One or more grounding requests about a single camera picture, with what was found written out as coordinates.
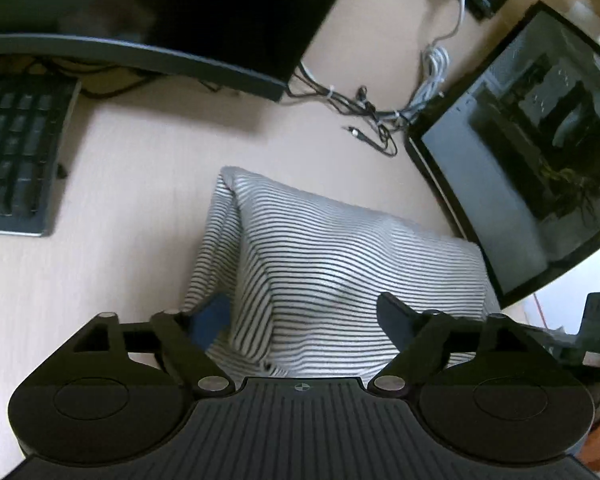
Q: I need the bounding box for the white plug with cable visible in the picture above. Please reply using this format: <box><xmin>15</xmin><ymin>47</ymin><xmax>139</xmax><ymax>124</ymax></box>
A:
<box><xmin>400</xmin><ymin>0</ymin><xmax>477</xmax><ymax>123</ymax></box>

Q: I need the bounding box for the black computer monitor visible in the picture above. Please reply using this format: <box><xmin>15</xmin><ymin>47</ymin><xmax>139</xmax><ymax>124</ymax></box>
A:
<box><xmin>0</xmin><ymin>0</ymin><xmax>367</xmax><ymax>102</ymax></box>

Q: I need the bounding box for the black and white striped shirt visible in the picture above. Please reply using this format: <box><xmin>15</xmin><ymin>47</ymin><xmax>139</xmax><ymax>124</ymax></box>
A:
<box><xmin>182</xmin><ymin>166</ymin><xmax>502</xmax><ymax>379</ymax></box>

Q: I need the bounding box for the black cable bundle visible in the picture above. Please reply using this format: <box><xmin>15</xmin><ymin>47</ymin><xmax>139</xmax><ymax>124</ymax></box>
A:
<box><xmin>286</xmin><ymin>61</ymin><xmax>417</xmax><ymax>159</ymax></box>

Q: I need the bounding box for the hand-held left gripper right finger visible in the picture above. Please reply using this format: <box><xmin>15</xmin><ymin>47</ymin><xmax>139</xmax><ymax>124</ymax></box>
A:
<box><xmin>367</xmin><ymin>292</ymin><xmax>537</xmax><ymax>395</ymax></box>

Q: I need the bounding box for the thin red cable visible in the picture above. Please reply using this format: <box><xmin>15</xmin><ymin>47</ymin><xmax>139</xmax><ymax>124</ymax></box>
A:
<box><xmin>533</xmin><ymin>296</ymin><xmax>550</xmax><ymax>332</ymax></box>

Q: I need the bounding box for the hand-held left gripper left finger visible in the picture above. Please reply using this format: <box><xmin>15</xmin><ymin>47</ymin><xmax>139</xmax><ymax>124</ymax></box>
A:
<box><xmin>72</xmin><ymin>295</ymin><xmax>237</xmax><ymax>397</ymax></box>

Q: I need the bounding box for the black keyboard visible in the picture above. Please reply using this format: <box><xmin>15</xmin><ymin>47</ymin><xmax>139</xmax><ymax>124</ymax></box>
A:
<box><xmin>0</xmin><ymin>71</ymin><xmax>82</xmax><ymax>238</ymax></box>

